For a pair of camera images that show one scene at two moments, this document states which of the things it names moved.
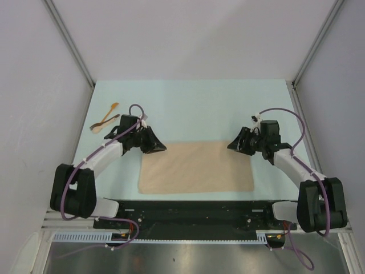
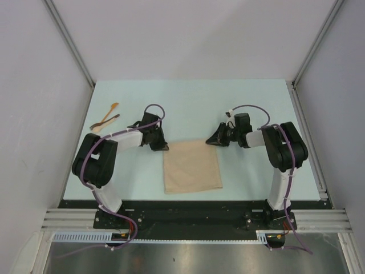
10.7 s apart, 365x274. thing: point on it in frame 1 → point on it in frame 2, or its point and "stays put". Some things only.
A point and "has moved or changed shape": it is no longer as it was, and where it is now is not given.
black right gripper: (238, 145) → (218, 138)
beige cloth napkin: (195, 167) has moved or changed shape
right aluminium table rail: (312, 151) stays put
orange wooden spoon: (113, 106) stays put
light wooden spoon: (97, 128) stays put
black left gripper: (192, 218) stays put
